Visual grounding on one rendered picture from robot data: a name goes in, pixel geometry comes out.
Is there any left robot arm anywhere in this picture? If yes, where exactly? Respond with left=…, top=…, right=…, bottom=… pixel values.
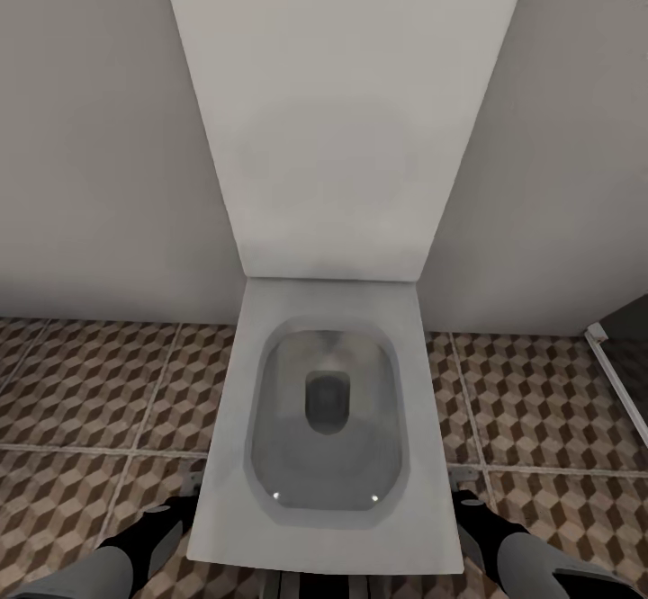
left=3, top=470, right=204, bottom=599

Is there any robot trunk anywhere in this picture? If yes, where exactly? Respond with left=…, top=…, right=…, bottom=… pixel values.
left=259, top=569, right=389, bottom=599

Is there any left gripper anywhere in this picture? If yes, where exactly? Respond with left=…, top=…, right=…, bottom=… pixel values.
left=165, top=495, right=199, bottom=530

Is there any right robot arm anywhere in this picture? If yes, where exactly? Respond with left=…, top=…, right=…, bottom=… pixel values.
left=447, top=466, right=648, bottom=599

